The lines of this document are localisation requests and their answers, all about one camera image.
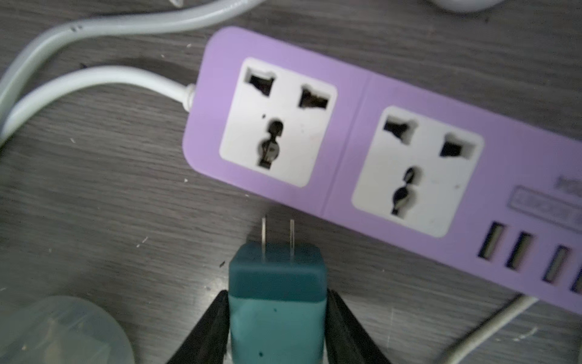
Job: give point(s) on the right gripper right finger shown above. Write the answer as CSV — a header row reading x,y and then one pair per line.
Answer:
x,y
345,338

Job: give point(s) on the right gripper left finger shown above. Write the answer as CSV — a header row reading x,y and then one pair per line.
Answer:
x,y
207,342

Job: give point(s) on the teal USB charger adapter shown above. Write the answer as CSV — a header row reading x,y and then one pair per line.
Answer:
x,y
277,298

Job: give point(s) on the purple power strip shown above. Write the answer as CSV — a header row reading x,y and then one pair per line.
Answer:
x,y
477,191

